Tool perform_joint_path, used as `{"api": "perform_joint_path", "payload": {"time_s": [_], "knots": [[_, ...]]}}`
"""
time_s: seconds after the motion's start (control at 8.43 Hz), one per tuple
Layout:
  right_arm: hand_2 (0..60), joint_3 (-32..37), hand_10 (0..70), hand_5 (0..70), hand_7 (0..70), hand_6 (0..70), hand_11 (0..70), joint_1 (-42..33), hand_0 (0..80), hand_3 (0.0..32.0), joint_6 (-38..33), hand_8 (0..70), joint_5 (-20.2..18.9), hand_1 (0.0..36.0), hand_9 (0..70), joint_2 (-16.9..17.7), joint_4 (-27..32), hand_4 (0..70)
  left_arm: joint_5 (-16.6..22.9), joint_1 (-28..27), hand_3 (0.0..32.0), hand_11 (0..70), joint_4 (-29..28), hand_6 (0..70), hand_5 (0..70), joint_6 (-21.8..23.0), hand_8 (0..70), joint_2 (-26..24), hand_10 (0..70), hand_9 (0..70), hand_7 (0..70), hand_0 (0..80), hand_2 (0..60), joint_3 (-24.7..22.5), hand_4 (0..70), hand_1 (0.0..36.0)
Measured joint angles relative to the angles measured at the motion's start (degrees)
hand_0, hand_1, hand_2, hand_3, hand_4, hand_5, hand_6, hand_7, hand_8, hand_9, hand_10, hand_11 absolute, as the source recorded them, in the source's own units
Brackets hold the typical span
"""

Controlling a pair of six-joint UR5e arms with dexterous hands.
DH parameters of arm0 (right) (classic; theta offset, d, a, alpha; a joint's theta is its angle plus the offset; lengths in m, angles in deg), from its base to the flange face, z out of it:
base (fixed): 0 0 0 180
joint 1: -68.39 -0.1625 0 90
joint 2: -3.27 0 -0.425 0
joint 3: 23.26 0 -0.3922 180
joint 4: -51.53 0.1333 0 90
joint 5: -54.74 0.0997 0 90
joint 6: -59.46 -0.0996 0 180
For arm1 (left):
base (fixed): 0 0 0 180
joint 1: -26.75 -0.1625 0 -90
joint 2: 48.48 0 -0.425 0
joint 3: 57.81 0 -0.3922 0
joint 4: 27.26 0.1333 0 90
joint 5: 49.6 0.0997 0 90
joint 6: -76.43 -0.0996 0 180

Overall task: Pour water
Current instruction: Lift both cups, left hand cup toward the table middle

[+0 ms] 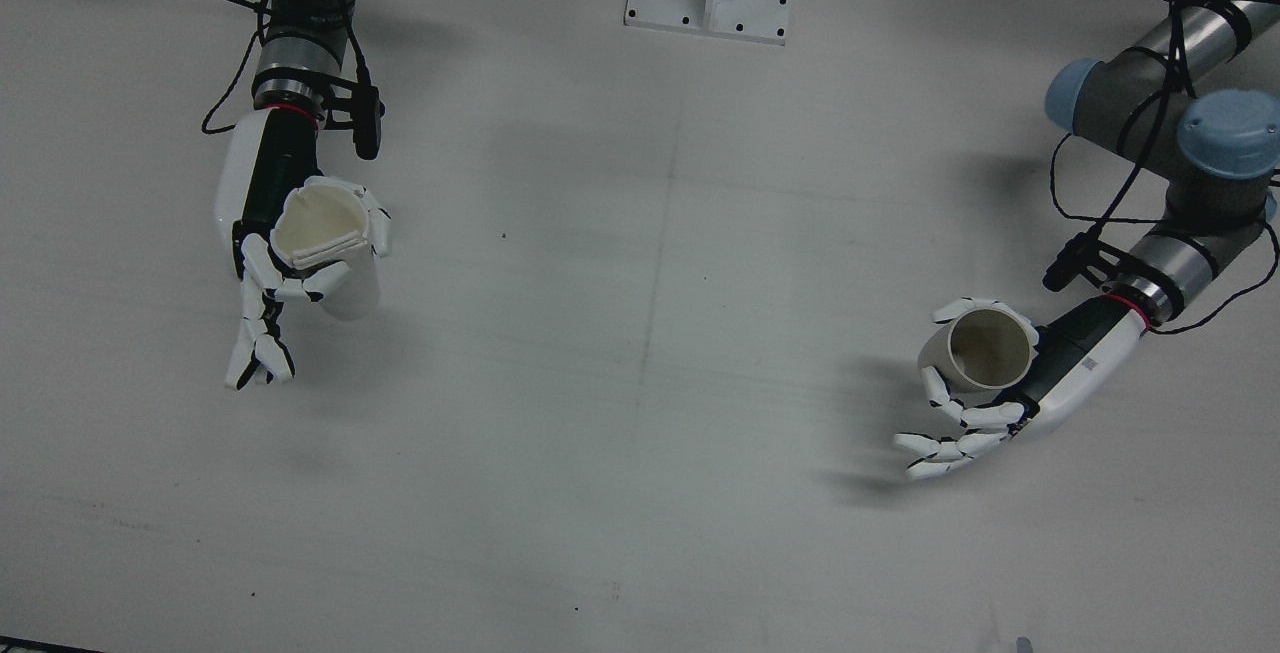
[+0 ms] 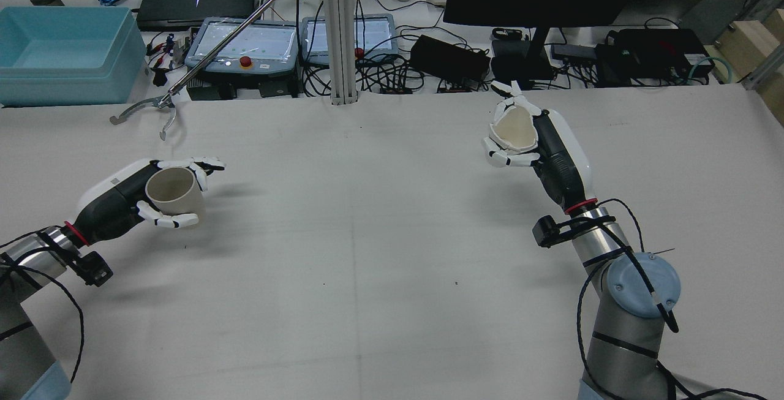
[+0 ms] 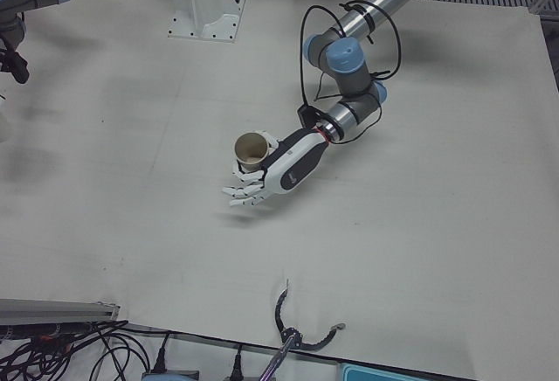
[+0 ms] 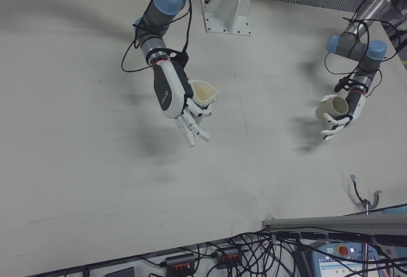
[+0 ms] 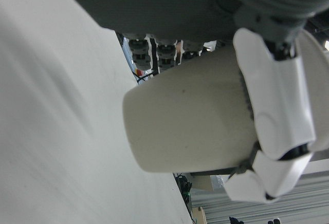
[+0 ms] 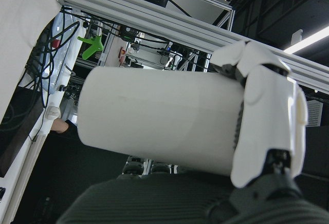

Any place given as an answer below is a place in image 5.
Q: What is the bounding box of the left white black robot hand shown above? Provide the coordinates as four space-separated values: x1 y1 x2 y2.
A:
58 0 329 204

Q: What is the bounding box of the smooth paper cup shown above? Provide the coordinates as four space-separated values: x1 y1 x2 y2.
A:
122 27 329 175

